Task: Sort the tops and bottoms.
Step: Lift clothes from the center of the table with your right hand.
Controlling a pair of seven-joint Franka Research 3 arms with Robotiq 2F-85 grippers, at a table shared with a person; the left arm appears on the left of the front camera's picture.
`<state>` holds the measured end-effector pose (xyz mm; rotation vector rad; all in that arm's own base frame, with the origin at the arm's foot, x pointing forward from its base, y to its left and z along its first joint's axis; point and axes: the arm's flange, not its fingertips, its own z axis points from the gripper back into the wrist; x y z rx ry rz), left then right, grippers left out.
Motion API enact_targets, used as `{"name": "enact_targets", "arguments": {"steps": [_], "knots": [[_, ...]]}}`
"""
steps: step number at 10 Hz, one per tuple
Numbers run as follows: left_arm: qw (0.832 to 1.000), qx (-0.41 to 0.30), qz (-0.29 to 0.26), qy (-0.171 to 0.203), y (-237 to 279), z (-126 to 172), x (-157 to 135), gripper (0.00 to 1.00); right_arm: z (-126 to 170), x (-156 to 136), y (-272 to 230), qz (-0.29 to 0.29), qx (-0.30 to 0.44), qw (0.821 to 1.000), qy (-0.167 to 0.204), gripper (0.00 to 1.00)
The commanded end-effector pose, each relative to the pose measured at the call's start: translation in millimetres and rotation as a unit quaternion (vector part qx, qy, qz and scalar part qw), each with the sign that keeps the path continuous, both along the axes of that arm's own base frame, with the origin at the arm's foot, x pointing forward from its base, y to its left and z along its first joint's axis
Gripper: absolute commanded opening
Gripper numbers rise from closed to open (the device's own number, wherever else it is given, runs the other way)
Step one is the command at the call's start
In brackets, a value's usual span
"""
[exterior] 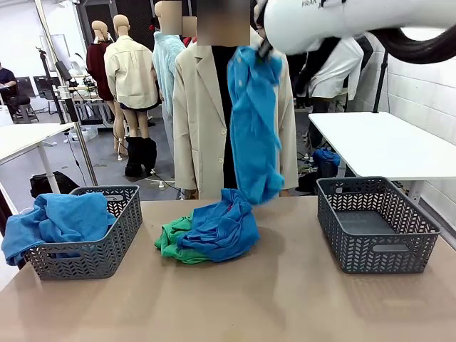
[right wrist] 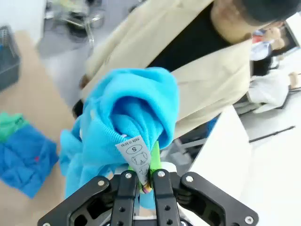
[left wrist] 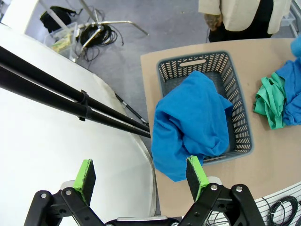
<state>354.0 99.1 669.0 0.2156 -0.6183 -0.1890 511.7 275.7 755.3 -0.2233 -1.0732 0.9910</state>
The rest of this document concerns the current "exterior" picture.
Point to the mannequin in red jacket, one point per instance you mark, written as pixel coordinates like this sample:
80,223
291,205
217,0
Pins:
188,41

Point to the cluttered background workbench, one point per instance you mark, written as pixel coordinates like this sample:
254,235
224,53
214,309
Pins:
85,107

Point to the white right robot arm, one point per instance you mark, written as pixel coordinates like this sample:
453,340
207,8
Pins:
320,21

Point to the mannequin in maroon sweater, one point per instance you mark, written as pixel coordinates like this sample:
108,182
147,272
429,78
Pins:
96,67

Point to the blue garment with red mark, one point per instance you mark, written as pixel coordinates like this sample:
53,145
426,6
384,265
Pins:
221,235

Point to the white table with white legs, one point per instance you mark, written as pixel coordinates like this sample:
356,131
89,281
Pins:
25,137

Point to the large white table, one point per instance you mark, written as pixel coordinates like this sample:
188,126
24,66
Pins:
392,142

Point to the person right hand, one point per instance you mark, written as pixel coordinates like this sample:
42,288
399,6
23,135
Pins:
191,194

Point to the gray woven plastic basket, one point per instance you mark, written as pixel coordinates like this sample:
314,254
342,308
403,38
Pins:
89,263
374,261

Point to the mannequin in black coat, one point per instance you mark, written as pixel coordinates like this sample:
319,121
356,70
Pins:
365,50

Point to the black light stand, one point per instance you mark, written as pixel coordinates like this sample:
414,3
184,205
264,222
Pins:
381,85

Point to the person right forearm beige sleeve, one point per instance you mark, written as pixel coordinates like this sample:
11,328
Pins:
185,167

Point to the black bag on floor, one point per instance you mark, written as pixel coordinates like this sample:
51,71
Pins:
53,185

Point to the person in beige blazer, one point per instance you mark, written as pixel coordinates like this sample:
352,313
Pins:
199,107

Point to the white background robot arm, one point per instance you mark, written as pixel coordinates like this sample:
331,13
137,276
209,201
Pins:
76,64

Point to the mannequin in white shirt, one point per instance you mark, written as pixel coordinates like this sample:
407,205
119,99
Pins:
338,71

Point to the person left hand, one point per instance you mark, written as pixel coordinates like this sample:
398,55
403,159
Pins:
284,192

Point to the seated person in dark shirt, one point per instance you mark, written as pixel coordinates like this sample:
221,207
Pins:
7,76

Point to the light blue garment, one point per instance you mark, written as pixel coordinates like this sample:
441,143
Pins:
60,217

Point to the mannequin in cream jacket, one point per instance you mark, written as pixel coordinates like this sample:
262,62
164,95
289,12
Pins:
130,71

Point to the slanted metal pole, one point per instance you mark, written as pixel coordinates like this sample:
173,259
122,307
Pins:
82,142

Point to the blue bag under table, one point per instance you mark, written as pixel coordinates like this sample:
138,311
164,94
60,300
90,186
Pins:
326,162

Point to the gray metal stool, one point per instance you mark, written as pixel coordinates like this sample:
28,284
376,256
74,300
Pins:
26,107

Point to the person left forearm beige sleeve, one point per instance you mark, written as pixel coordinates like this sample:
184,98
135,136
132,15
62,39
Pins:
290,167

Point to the cyan garment with white tag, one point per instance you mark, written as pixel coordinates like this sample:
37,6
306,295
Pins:
253,142

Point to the mannequin in light blue fleece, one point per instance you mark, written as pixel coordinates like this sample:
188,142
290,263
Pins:
165,71

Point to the black camera tripod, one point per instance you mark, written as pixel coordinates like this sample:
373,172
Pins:
48,75

